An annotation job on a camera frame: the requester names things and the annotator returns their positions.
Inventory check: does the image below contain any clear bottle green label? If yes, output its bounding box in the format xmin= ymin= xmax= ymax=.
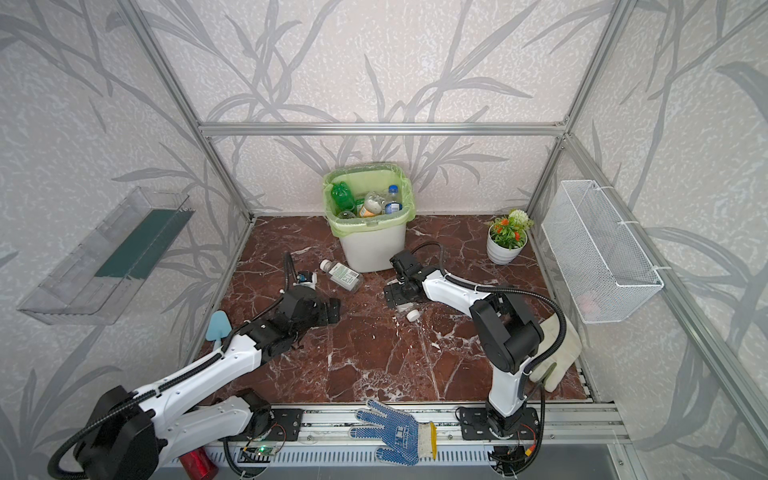
xmin=320 ymin=259 xmax=363 ymax=292

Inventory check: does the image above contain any clear bottle pink label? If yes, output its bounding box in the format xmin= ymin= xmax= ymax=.
xmin=396 ymin=302 xmax=421 ymax=323

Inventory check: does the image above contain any small bottle blue label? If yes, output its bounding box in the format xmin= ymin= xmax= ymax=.
xmin=384 ymin=184 xmax=403 ymax=215

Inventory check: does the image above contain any clear bottle orange label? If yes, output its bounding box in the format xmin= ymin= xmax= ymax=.
xmin=358 ymin=192 xmax=386 ymax=218

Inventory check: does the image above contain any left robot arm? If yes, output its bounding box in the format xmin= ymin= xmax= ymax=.
xmin=47 ymin=285 xmax=341 ymax=479

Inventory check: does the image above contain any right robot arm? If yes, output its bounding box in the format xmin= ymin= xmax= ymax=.
xmin=384 ymin=241 xmax=568 ymax=438

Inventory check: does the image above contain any white trash bin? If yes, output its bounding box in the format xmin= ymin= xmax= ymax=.
xmin=336 ymin=198 xmax=409 ymax=273

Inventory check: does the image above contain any green plastic bin liner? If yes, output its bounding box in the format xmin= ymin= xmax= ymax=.
xmin=322 ymin=163 xmax=416 ymax=238

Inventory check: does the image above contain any light blue spatula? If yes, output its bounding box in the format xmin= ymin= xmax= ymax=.
xmin=205 ymin=310 xmax=232 ymax=350

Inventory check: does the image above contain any potted plant white pot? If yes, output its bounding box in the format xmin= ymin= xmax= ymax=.
xmin=486 ymin=209 xmax=534 ymax=265

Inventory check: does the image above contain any green circuit board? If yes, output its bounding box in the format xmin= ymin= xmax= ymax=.
xmin=240 ymin=445 xmax=282 ymax=463

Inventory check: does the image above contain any blue dotted work glove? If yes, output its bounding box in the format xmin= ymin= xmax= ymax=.
xmin=349 ymin=399 xmax=438 ymax=466

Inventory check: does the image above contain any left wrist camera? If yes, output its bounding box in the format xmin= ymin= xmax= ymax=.
xmin=296 ymin=271 xmax=318 ymax=289

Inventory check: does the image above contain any white wire mesh basket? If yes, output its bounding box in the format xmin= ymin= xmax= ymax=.
xmin=542 ymin=180 xmax=664 ymax=324

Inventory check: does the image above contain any clear acrylic wall shelf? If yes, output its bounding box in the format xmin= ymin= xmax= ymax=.
xmin=17 ymin=187 xmax=194 ymax=326

